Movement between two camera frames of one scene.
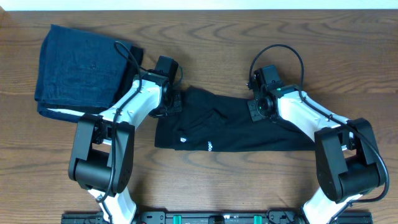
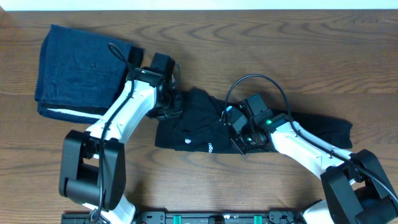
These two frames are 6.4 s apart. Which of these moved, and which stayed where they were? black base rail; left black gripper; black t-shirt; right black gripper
Moved: right black gripper
Stayed: black base rail; black t-shirt; left black gripper
